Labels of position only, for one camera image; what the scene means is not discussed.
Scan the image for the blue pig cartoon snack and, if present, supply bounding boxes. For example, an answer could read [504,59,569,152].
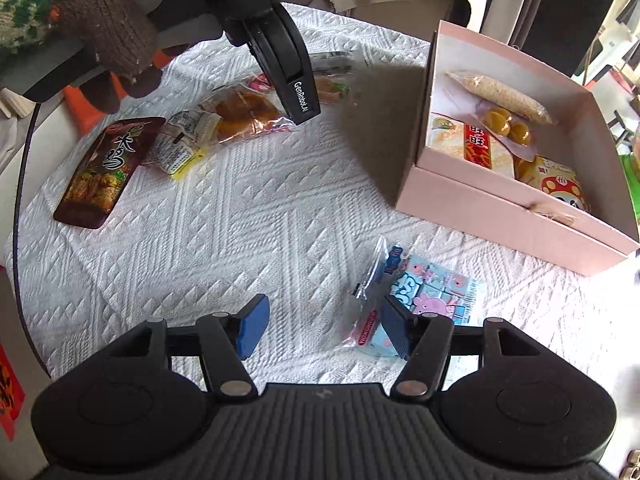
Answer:
[343,236,484,358]

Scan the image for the grey dark snack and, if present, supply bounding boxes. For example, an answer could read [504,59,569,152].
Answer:
[309,51,355,75]

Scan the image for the brown bread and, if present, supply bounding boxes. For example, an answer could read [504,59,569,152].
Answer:
[198,84,293,144]

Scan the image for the yellow white snack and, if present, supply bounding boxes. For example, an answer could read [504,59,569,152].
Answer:
[143,108,222,180]

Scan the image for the dark red snack pouch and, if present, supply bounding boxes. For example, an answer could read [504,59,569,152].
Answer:
[53,117,166,230]

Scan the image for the brown knitted gloved hand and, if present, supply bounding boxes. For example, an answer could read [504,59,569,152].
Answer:
[49,0,162,98]

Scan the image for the white textured tablecloth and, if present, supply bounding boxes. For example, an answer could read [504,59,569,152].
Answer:
[6,6,639,391]

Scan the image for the orange plastic chair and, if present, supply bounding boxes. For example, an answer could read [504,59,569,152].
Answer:
[62,49,174,137]

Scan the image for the red white rice cracker pack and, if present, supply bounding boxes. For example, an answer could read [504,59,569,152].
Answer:
[426,113,514,179]

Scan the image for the yellow panda snack bag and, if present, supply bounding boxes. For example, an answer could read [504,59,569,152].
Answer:
[514,155,590,212]

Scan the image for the red paper decoration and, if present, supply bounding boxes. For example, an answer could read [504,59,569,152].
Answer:
[0,347,25,441]

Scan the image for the yellow candies in wrapper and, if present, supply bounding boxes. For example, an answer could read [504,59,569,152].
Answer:
[483,106,532,145]

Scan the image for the beige granule packet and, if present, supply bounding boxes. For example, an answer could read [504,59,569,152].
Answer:
[446,70,554,126]

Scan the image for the pink cardboard box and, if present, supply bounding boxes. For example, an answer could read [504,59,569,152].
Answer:
[395,22,639,276]

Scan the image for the black cable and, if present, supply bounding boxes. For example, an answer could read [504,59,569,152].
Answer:
[11,102,52,378]

